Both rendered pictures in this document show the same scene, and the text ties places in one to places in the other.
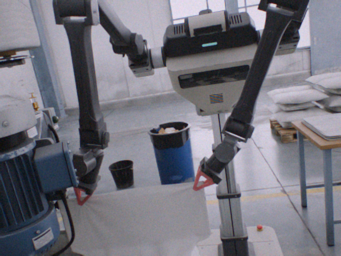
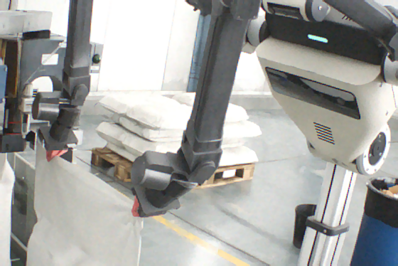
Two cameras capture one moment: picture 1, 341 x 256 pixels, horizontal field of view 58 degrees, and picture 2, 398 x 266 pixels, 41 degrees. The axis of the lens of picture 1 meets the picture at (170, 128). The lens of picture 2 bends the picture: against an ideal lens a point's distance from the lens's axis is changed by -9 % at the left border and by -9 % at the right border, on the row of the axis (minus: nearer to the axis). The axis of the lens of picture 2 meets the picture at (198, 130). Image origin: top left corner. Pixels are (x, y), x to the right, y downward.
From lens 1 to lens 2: 0.86 m
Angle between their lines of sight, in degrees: 37
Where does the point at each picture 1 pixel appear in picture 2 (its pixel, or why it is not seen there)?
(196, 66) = (286, 62)
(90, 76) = (77, 14)
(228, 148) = (142, 166)
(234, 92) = (346, 136)
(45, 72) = not seen: hidden behind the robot
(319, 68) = not seen: outside the picture
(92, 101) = (74, 42)
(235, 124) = (187, 146)
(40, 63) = not seen: hidden behind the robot
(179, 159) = (384, 247)
